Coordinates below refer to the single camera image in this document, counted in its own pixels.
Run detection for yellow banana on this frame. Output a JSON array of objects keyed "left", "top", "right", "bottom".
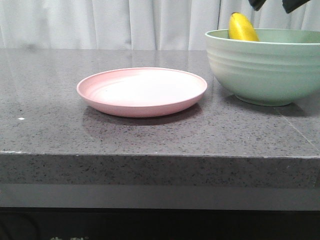
[{"left": 228, "top": 12, "right": 260, "bottom": 42}]

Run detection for white curtain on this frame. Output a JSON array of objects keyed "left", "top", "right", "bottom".
[{"left": 0, "top": 0, "right": 320, "bottom": 50}]

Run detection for green ribbed bowl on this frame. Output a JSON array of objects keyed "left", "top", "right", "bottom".
[{"left": 205, "top": 28, "right": 320, "bottom": 107}]

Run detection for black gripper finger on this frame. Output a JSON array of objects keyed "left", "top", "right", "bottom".
[
  {"left": 282, "top": 0, "right": 310, "bottom": 14},
  {"left": 248, "top": 0, "right": 266, "bottom": 11}
]

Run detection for pink plate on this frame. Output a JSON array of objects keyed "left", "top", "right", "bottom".
[{"left": 76, "top": 67, "right": 208, "bottom": 118}]

